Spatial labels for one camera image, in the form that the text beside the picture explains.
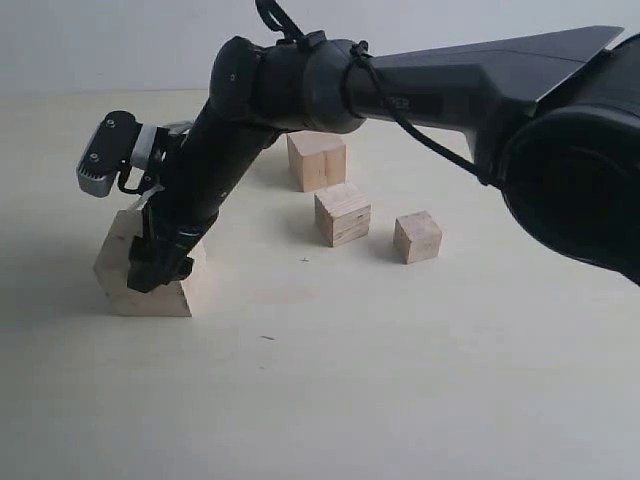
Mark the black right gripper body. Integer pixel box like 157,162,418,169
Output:
148,164,220,238

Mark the second largest wooden block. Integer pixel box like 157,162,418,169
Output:
286,131,347,192

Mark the medium wooden block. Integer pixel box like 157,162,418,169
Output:
314,182,372,247

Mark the smallest wooden block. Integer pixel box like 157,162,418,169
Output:
393,210,443,264

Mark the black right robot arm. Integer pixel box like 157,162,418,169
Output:
127,26,639,293

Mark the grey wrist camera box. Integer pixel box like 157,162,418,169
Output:
76,110,142,198

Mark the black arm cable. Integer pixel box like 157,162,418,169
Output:
254,0,501,187

